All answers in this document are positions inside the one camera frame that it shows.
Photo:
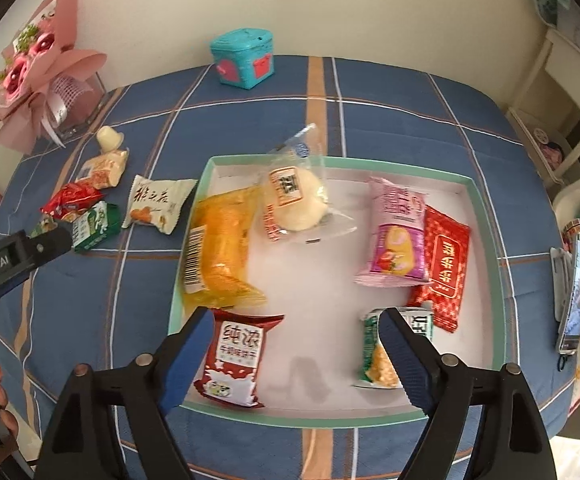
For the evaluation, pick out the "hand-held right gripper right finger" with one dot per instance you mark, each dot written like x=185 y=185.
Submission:
x=405 y=360

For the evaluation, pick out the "yellow cake packet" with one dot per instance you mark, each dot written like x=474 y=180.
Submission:
x=219 y=245

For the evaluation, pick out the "red packet with white label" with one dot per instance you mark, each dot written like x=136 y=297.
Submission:
x=445 y=265

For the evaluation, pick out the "blue plaid tablecloth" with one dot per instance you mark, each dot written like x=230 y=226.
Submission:
x=119 y=280

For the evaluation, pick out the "green corn snack packet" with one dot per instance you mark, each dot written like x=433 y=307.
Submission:
x=375 y=360

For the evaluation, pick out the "white tray with green rim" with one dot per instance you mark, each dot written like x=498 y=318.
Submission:
x=310 y=320

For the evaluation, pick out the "cream jelly cup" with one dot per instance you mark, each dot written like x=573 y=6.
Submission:
x=108 y=139

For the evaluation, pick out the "red candy packet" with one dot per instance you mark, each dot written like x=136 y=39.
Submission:
x=69 y=200

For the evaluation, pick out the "clear glass vase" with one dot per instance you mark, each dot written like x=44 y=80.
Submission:
x=77 y=105

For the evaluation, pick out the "pink rose bouquet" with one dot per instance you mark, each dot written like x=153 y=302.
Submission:
x=24 y=60

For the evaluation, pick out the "orange white snack packet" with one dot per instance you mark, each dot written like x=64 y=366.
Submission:
x=102 y=170

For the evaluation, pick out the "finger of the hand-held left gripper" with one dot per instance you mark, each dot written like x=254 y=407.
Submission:
x=44 y=247

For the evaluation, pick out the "white packet with orange print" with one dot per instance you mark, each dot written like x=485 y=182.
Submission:
x=154 y=205

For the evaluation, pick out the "green white biscuit packet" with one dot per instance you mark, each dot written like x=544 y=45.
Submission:
x=94 y=225

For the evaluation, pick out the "round cartoon ornament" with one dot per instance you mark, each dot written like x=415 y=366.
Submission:
x=552 y=147

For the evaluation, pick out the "white wooden shelf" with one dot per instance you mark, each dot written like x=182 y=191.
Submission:
x=565 y=90

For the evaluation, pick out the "clear bun packet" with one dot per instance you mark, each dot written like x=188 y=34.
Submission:
x=297 y=200

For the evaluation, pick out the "pink cake packet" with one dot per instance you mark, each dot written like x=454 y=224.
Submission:
x=395 y=240

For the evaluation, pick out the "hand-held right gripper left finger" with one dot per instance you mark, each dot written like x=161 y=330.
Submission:
x=184 y=360

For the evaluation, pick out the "green clear pastry packet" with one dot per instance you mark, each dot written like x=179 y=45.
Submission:
x=44 y=224

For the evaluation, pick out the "dark red biscuit packet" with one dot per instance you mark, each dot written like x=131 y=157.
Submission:
x=235 y=355

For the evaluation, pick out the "teal box with pink prints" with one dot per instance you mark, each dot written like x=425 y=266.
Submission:
x=242 y=60

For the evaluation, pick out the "smartphone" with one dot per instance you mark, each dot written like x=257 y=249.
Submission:
x=577 y=290

